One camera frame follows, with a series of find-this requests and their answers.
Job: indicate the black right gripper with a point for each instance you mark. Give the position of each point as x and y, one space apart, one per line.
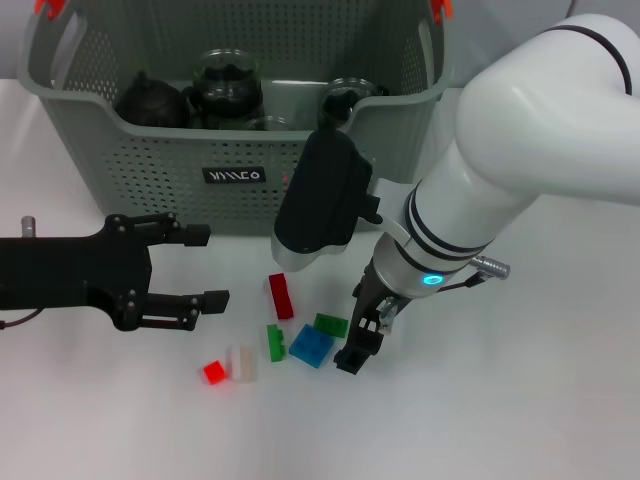
367 310

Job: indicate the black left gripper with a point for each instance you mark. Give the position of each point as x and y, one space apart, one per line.
75 270

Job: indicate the glass teacup black sleeve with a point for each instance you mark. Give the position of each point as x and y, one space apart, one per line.
220 114
275 124
335 102

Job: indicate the glass jar dark lid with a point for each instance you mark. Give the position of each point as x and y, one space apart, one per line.
227 75

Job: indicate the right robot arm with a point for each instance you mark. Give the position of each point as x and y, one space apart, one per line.
500 150

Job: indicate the grey-green perforated storage basket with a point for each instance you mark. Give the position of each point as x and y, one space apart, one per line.
150 200

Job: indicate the blue square toy brick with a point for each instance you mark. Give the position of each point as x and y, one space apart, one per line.
311 346

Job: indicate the small green toy brick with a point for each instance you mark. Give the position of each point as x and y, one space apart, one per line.
275 345

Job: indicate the long dark red brick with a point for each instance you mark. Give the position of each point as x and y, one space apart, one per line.
281 297

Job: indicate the small red toy brick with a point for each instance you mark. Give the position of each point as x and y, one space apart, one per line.
214 373

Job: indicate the translucent white toy brick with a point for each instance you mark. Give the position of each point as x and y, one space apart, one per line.
243 364

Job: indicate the small black clay teapot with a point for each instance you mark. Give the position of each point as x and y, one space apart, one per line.
150 102

